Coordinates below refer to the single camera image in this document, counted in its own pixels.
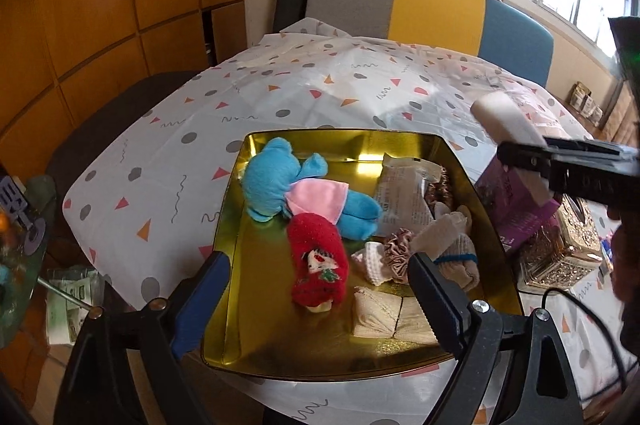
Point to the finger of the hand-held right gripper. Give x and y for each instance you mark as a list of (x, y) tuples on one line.
[(585, 144), (580, 175)]

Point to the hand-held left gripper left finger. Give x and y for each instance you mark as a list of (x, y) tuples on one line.
[(200, 305)]

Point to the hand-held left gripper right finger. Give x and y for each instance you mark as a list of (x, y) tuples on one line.
[(431, 300)]

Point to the gold metal tray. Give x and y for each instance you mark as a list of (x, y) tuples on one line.
[(260, 330)]

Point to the blue plush toy pink shirt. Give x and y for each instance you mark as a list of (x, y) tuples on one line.
[(270, 185)]

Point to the beige folded cloth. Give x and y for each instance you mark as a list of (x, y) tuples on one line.
[(380, 315)]

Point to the pink satin scrunchie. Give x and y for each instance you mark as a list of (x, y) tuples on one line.
[(397, 255)]

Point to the white sock blue stripe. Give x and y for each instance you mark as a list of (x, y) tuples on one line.
[(450, 245)]

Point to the ornate gold tissue box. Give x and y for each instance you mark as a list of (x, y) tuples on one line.
[(575, 245)]

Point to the white waffle cloth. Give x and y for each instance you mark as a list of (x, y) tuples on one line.
[(370, 262)]

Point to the purple cardboard box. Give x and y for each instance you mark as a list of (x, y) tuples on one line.
[(505, 205)]

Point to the clear printed plastic packet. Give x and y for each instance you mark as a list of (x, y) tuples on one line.
[(400, 200)]

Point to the brown scrunchie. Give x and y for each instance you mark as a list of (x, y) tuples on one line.
[(440, 190)]

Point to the red sock doll print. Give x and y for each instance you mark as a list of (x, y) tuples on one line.
[(305, 235)]

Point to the green white packet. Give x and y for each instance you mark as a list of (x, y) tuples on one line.
[(70, 310)]

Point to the round glass side table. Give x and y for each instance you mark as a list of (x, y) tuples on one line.
[(25, 305)]

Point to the dark grey chair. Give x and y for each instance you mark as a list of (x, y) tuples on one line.
[(100, 140)]

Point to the grey yellow blue sofa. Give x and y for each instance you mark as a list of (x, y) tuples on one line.
[(435, 10)]

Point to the patterned white tablecloth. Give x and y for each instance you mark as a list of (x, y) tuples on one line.
[(200, 105)]

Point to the orange wooden wardrobe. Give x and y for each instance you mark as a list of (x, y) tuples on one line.
[(100, 5)]

